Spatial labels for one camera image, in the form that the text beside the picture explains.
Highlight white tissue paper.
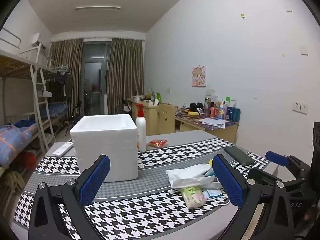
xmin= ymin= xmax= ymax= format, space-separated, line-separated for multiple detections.
xmin=166 ymin=164 xmax=218 ymax=189

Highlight green tissue pack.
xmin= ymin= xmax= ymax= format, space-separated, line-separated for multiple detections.
xmin=180 ymin=186 xmax=207 ymax=209

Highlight black smartphone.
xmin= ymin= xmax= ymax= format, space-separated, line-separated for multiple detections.
xmin=225 ymin=146 xmax=254 ymax=166

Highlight white remote control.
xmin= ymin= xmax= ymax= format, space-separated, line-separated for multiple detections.
xmin=53 ymin=142 xmax=73 ymax=157

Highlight white styrofoam box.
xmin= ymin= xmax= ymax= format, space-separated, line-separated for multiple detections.
xmin=70 ymin=114 xmax=138 ymax=182

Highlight white papers on desk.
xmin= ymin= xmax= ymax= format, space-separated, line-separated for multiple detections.
xmin=200 ymin=118 xmax=228 ymax=129

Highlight black folding chair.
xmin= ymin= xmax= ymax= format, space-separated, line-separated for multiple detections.
xmin=65 ymin=101 xmax=82 ymax=135

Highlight white ladder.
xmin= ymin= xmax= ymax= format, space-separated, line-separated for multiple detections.
xmin=30 ymin=65 xmax=55 ymax=153

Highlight red snack packet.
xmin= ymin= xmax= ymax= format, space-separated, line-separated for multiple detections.
xmin=148 ymin=139 xmax=168 ymax=148

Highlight white pump bottle red cap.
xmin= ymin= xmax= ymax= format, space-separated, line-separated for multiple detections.
xmin=136 ymin=103 xmax=146 ymax=153

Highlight wooden desk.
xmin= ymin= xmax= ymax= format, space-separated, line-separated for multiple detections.
xmin=127 ymin=99 xmax=238 ymax=143

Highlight blue plaid quilt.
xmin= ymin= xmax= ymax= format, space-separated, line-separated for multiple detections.
xmin=0 ymin=124 xmax=38 ymax=168

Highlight wooden smiley chair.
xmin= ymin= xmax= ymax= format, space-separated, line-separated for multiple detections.
xmin=158 ymin=103 xmax=175 ymax=134

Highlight white metal bunk bed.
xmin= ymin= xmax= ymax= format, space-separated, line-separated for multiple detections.
xmin=1 ymin=28 xmax=67 ymax=173

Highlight right brown curtain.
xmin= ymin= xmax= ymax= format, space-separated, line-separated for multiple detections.
xmin=106 ymin=38 xmax=144 ymax=114

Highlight brown curtain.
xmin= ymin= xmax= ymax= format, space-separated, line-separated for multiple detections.
xmin=106 ymin=38 xmax=144 ymax=114
xmin=47 ymin=38 xmax=84 ymax=116

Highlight glass balcony door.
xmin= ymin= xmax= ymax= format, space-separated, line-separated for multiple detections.
xmin=81 ymin=40 xmax=111 ymax=115

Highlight left brown curtain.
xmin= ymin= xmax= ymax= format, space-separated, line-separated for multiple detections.
xmin=47 ymin=38 xmax=84 ymax=116

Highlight white air conditioner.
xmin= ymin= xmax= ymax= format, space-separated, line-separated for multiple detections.
xmin=31 ymin=33 xmax=47 ymax=50

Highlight ceiling tube light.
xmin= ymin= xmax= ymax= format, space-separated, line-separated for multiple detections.
xmin=75 ymin=5 xmax=121 ymax=11

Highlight wall socket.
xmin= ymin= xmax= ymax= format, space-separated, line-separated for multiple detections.
xmin=292 ymin=102 xmax=309 ymax=115

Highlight anime girl wall picture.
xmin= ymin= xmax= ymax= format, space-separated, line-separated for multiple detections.
xmin=191 ymin=66 xmax=206 ymax=87

